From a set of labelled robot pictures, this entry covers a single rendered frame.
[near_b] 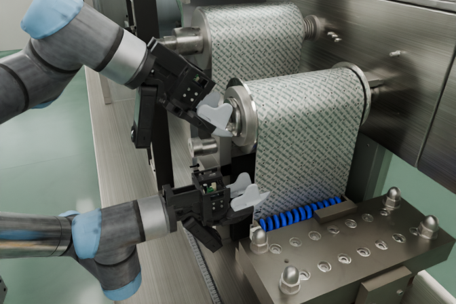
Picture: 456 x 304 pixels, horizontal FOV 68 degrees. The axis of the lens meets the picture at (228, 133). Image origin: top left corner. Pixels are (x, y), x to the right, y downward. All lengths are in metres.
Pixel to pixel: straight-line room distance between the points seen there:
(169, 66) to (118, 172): 0.65
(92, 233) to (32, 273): 1.62
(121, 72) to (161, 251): 0.49
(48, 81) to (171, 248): 0.50
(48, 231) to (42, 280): 1.46
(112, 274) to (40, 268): 1.56
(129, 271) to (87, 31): 0.41
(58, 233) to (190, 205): 0.25
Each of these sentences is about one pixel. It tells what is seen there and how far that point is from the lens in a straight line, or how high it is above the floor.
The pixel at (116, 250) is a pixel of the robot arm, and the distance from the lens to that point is 0.63.
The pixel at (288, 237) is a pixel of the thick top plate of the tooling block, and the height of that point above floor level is 1.03.
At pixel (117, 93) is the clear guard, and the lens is 1.62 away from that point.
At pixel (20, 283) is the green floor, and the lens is 2.20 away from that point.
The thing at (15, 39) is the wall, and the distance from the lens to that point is 6.27.
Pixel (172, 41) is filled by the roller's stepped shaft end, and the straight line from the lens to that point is 0.81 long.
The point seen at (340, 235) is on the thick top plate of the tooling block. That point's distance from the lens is 0.75.
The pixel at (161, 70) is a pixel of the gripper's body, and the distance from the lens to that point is 0.55.
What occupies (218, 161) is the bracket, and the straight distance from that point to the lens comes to 0.71.
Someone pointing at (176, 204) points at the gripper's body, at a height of 1.14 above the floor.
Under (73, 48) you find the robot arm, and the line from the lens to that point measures 0.51.
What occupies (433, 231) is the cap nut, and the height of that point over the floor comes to 1.05.
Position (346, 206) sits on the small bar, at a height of 1.05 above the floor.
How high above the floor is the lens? 1.55
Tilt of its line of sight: 30 degrees down
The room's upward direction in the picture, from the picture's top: straight up
